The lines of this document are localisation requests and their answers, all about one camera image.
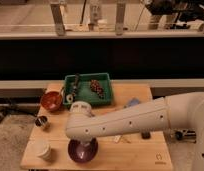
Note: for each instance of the purple bowl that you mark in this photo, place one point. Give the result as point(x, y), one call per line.
point(81, 152)

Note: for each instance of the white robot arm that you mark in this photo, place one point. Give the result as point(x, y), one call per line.
point(182, 111)

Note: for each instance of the red bowl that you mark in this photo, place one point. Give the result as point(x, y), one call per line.
point(51, 101)

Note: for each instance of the bunch of dark grapes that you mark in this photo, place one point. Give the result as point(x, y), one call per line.
point(97, 88)

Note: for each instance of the green plastic tray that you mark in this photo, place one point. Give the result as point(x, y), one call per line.
point(84, 93)

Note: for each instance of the dark utensil in tray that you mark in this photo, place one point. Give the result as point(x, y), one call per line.
point(75, 85)

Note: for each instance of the blue sponge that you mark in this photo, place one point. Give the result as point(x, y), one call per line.
point(132, 102)

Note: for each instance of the small black block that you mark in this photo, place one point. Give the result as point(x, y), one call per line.
point(146, 135)

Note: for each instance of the white paper cup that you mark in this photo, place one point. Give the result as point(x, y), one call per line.
point(43, 149)

